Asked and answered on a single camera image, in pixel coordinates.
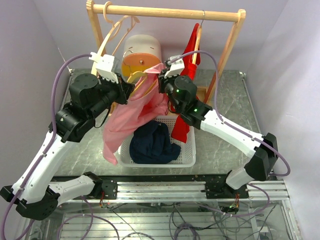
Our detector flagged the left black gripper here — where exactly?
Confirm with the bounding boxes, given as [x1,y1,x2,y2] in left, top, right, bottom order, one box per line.
[87,72,136,120]

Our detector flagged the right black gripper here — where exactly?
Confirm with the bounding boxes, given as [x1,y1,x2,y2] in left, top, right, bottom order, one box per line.
[158,68,182,112]

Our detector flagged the yellow wooden hanger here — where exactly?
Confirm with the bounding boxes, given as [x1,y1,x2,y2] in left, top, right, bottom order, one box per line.
[122,49,161,98]

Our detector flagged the pink t shirt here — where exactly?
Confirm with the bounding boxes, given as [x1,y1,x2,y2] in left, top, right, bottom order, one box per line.
[102,63,168,165]

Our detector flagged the navy blue t shirt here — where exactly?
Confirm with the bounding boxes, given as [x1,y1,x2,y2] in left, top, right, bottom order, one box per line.
[129,120,181,165]

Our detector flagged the cream plastic hanger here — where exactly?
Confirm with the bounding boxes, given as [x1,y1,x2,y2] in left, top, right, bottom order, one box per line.
[90,1,141,76]

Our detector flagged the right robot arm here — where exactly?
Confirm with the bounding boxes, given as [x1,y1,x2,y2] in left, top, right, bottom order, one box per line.
[158,69,278,198]

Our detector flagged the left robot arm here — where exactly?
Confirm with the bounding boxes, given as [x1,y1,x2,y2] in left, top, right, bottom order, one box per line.
[0,73,135,221]

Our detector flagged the wooden hanger with red shirt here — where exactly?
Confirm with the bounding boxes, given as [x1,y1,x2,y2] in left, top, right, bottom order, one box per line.
[192,10,205,65]

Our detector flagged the red t shirt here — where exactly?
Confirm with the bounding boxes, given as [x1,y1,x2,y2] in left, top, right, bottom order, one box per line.
[171,23,201,143]

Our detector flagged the white striped drawer cabinet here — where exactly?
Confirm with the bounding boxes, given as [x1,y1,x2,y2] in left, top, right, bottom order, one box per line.
[121,34,162,77]

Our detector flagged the white plastic basket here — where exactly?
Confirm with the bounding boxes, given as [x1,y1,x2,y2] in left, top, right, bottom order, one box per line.
[116,126,196,168]

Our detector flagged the wooden clothes rack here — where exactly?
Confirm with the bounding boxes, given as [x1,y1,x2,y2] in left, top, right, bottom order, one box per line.
[85,0,247,118]

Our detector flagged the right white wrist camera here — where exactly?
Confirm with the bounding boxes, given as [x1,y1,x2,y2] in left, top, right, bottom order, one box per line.
[164,55,185,78]

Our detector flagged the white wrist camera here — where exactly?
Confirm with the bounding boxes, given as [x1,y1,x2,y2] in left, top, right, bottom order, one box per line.
[89,52,119,84]
[164,55,185,78]

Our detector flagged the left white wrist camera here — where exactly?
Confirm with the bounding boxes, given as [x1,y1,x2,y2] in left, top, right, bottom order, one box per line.
[89,52,119,84]

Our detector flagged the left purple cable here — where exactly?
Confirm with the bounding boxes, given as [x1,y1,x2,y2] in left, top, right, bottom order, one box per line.
[0,53,93,240]

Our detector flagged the purple cable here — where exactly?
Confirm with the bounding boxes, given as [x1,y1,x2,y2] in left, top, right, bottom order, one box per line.
[178,50,292,177]
[0,53,93,240]

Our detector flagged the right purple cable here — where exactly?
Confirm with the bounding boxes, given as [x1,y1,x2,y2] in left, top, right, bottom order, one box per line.
[178,50,292,177]

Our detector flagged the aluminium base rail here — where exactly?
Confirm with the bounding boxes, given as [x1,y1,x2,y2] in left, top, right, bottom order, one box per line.
[26,172,291,203]

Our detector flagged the loose wires under table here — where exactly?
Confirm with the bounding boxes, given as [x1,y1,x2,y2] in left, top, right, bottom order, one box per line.
[57,197,276,240]

